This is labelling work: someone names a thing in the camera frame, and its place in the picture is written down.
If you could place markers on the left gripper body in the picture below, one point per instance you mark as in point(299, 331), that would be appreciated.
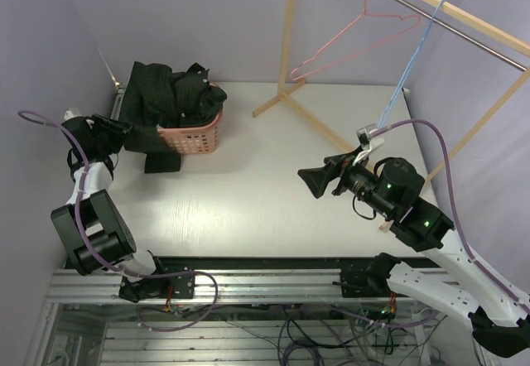
point(110, 137)

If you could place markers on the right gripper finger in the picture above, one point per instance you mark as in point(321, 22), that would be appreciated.
point(317, 179)
point(339, 162)

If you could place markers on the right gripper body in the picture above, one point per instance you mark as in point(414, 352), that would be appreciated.
point(353, 178)

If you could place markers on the dark striped shirt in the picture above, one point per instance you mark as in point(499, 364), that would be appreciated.
point(157, 98)

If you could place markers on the blue wire hanger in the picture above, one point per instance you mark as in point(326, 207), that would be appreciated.
point(408, 69)

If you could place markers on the pink wire hanger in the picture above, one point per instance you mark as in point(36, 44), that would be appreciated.
point(374, 27)

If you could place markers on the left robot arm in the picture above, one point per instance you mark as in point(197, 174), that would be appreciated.
point(91, 229)

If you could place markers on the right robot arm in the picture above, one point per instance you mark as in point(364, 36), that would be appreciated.
point(491, 309)

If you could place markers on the pink plastic basket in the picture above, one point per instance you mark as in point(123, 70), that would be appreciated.
point(194, 134)

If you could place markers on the metal hanging rod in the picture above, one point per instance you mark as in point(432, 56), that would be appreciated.
point(435, 18)

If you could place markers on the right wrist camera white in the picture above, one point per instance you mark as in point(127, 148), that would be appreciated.
point(368, 142)

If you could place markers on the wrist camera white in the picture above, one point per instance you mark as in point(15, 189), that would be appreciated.
point(71, 113)
point(368, 142)

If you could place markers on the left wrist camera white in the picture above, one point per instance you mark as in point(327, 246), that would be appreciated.
point(71, 113)

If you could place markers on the wooden clothes rack frame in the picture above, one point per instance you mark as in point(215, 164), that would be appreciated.
point(375, 93)

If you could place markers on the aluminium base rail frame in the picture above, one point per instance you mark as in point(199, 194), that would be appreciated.
point(241, 216)

